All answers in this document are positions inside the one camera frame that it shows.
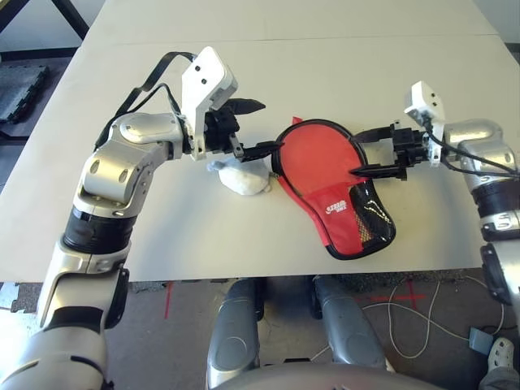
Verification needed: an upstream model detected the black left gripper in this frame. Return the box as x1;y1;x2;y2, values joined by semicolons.
202;97;285;162

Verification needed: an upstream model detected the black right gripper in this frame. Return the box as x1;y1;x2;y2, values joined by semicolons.
349;125;431;182

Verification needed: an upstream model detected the white plastic bag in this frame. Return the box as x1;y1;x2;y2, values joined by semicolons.
206;156;272;197

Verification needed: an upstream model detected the red ping-pong paddle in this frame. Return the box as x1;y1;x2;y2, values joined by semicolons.
278;121;366;196

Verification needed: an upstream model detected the red black paddle case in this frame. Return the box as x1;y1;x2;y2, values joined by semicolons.
270;116;398;261

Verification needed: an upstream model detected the red tape cross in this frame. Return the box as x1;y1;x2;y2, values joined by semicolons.
371;282;426;312

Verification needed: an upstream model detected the grey right robot leg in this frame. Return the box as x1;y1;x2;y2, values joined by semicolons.
310;275;387;371

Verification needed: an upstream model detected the grey robot leg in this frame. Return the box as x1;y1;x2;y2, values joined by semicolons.
310;275;387;371
206;278;265;390

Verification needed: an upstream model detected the grey foot pedal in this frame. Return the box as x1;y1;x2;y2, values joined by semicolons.
469;327;495;353

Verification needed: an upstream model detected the grey left robot leg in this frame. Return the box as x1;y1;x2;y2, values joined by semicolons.
206;278;265;390

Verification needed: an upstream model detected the grey robot torso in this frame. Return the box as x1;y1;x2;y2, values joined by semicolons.
210;363;484;390

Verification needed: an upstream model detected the black foam mat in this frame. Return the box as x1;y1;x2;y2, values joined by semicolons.
0;64;50;139

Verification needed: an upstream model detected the white perforated shoe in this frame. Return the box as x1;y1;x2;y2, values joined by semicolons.
487;336;516;369

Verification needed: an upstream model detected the grey bystander trouser leg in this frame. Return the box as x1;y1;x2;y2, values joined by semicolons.
479;364;520;390

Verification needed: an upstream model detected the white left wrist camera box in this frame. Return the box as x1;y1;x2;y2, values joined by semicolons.
180;45;240;162

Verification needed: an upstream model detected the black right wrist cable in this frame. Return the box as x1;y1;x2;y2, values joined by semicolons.
422;113;520;180

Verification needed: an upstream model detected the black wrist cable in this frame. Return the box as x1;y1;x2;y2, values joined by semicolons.
422;113;520;180
95;50;204;147

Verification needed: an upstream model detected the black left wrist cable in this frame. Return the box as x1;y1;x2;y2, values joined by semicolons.
95;50;204;147

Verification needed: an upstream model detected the white floor cable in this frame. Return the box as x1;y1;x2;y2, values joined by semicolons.
361;275;507;361

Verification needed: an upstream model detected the black metal frame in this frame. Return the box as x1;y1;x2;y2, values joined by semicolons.
0;0;90;41

